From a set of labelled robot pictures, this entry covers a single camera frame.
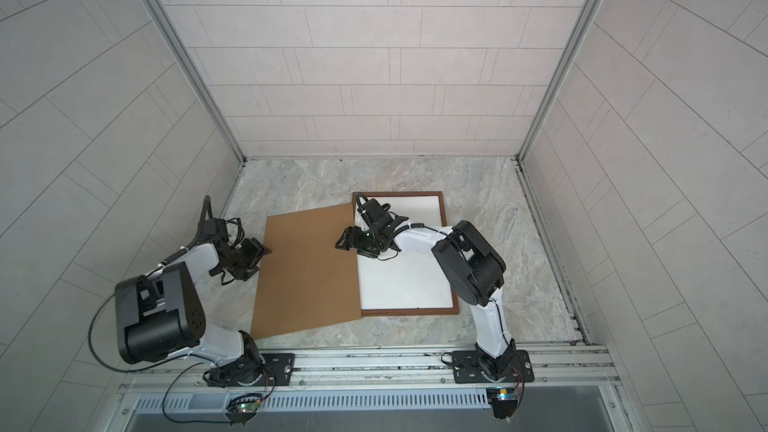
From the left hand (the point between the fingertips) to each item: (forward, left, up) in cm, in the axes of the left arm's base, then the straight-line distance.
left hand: (274, 248), depth 91 cm
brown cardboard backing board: (-11, -12, +1) cm, 16 cm away
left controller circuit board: (-39, -5, +3) cm, 40 cm away
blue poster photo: (-9, -42, -2) cm, 43 cm away
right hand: (-2, -22, +3) cm, 22 cm away
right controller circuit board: (-38, -63, 0) cm, 73 cm away
